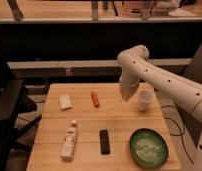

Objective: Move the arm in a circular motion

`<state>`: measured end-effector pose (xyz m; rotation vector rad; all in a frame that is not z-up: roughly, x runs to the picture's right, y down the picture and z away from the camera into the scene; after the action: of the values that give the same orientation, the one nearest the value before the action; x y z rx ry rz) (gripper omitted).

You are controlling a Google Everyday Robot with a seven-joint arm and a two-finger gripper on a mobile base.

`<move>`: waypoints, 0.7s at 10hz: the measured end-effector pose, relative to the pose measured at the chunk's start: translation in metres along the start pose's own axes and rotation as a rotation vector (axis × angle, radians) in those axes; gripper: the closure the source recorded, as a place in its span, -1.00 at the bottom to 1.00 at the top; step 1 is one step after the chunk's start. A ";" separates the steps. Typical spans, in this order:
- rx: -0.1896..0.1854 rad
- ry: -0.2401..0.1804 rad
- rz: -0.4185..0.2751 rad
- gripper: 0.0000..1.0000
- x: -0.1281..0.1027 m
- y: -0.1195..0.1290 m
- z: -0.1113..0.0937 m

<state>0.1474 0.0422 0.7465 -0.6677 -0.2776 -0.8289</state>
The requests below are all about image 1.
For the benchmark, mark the green round plate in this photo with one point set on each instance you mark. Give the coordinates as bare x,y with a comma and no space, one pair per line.
148,148

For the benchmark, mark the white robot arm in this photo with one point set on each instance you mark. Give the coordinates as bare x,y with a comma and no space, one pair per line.
184,92

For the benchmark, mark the white plastic bottle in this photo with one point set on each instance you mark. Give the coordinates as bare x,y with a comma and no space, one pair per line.
69,142

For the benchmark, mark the white folded cloth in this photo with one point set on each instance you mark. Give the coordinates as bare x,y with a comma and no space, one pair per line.
65,102

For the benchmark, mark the orange carrot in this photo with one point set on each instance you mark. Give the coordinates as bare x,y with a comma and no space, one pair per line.
95,99

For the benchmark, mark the black rectangular remote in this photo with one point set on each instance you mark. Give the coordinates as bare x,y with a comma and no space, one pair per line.
104,142

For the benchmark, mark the wooden table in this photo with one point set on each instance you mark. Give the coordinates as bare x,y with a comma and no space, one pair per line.
105,124

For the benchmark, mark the white plastic cup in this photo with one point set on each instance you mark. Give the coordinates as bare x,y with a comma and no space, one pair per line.
145,98

